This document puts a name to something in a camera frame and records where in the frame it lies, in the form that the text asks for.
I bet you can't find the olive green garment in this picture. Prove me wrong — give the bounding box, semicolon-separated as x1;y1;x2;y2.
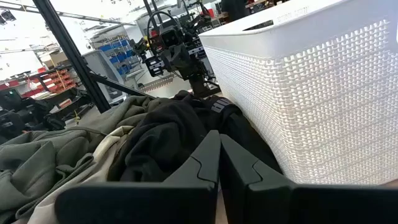
0;95;156;224

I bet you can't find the rack with blue bins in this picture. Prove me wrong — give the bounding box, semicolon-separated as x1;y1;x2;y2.
98;37;135;75

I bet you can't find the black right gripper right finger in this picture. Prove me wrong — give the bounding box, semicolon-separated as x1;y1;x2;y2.
219;133;398;224

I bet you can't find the black machine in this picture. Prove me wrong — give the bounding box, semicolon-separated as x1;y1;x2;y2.
0;88;68;144

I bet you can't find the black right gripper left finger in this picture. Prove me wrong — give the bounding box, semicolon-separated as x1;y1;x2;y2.
54;129;221;224

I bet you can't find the cardboard box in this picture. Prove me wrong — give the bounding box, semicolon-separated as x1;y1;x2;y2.
46;51;68;68

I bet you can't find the shelf with red bins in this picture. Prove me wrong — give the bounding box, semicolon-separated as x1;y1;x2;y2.
0;64;78;100

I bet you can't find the plain black garment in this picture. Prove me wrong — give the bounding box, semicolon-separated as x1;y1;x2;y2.
107;90;220;183

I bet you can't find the person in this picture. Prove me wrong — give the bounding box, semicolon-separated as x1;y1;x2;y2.
220;0;249;22

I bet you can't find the black garment with white print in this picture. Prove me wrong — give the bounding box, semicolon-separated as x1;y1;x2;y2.
198;94;282;174

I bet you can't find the cream beige garment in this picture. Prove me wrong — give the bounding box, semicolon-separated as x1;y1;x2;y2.
27;125;135;224

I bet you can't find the white woven plastic laundry basket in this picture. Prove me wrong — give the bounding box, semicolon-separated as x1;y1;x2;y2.
198;0;398;186

